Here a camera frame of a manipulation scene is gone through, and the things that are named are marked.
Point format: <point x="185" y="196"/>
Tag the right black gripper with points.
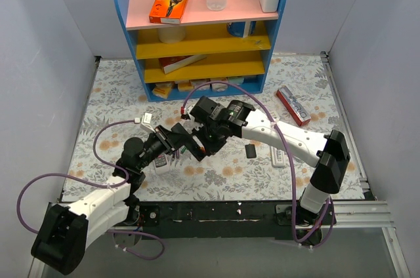
<point x="210" y="136"/>

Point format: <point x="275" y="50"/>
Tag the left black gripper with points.
<point x="165" y="137"/>

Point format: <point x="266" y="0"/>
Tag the small white remote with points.
<point x="277" y="157"/>

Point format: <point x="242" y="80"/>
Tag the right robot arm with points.
<point x="328" y="154"/>

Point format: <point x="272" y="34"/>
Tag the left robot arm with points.
<point x="67" y="231"/>

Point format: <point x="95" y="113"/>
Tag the pile of coloured batteries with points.
<point x="181" y="150"/>

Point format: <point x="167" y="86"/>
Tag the grey white remote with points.
<point x="161" y="164"/>

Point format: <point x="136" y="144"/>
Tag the black remote battery cover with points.
<point x="250" y="151"/>

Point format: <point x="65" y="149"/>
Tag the white air conditioner remote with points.
<point x="275" y="115"/>

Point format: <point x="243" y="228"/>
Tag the white orange small box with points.
<point x="200" y="84"/>

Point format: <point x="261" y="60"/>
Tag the pale green small box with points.
<point x="238" y="80"/>

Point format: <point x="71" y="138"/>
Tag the yellow soap box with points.
<point x="162" y="92"/>

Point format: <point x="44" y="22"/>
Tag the floral table mat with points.
<point x="117" y="97"/>

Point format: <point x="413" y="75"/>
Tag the red toothpaste box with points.
<point x="295" y="109"/>

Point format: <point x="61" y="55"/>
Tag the blue wooden shelf unit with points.
<point x="206" y="33"/>

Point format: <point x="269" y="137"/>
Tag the red white book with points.
<point x="170" y="64"/>

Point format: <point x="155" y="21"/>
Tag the blue white tin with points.
<point x="241" y="29"/>

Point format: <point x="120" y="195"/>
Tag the orange razor box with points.
<point x="167" y="11"/>

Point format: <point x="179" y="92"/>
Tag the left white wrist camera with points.
<point x="145" y="122"/>

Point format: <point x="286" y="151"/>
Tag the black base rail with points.
<point x="214" y="219"/>

